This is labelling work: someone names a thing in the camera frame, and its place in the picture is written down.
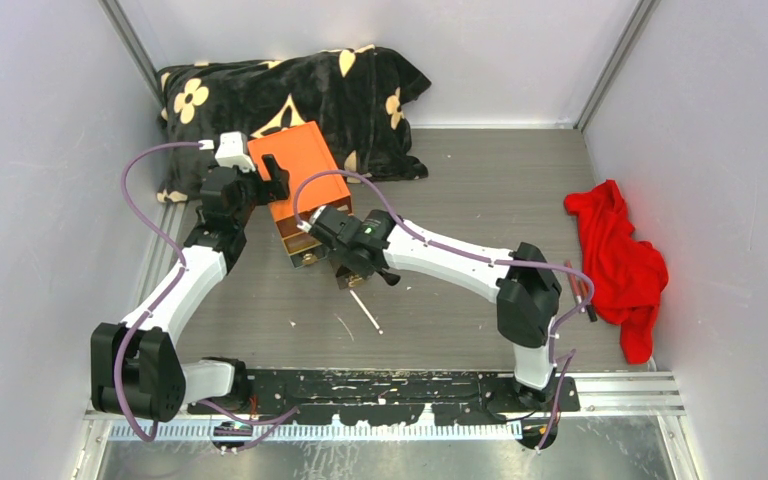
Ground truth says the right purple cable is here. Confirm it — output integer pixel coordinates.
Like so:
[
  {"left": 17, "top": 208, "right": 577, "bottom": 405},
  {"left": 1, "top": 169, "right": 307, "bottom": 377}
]
[{"left": 291, "top": 169, "right": 596, "bottom": 452}]

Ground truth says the red cloth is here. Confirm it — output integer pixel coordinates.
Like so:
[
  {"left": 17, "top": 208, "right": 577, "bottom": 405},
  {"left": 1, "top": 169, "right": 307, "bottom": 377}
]
[{"left": 563, "top": 180, "right": 669, "bottom": 365}]

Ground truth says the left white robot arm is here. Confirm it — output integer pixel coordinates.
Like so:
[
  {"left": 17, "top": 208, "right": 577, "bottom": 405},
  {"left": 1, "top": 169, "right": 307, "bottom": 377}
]
[{"left": 90, "top": 154, "right": 290, "bottom": 422}]

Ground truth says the white silver pencil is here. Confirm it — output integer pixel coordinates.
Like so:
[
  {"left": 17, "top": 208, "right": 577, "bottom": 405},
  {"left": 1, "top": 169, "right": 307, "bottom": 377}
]
[{"left": 349, "top": 289, "right": 383, "bottom": 335}]

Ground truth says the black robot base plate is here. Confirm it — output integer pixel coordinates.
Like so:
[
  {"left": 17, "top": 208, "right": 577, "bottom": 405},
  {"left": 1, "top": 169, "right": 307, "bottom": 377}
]
[{"left": 214, "top": 369, "right": 581, "bottom": 427}]

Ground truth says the black floral plush blanket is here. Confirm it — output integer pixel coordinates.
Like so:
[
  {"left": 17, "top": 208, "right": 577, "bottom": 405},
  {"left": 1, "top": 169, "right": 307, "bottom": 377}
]
[{"left": 157, "top": 45, "right": 432, "bottom": 181}]

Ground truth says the black thin makeup brush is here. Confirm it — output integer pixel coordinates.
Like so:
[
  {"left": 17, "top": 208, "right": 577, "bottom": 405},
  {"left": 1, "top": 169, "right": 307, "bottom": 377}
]
[{"left": 378, "top": 270, "right": 401, "bottom": 286}]

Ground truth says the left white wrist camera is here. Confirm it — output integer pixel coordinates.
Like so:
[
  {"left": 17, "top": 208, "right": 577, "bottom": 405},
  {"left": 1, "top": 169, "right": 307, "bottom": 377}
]
[{"left": 214, "top": 131, "right": 257, "bottom": 173}]

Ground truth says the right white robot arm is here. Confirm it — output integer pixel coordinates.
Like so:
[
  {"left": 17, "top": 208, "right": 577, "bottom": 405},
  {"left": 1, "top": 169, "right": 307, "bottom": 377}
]
[{"left": 300, "top": 206, "right": 562, "bottom": 411}]

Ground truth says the orange brown lip pen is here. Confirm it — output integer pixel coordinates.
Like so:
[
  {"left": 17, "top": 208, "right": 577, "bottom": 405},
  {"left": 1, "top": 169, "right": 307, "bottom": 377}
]
[{"left": 576, "top": 274, "right": 599, "bottom": 324}]

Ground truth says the small drawer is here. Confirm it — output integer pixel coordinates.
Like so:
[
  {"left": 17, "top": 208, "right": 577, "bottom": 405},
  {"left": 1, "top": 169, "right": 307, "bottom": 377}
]
[
  {"left": 290, "top": 245, "right": 327, "bottom": 268},
  {"left": 331, "top": 262, "right": 368, "bottom": 290}
]

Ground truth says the orange drawer organizer box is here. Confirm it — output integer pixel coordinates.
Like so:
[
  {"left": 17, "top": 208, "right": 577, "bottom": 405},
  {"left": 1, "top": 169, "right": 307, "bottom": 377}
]
[{"left": 248, "top": 121, "right": 353, "bottom": 259}]

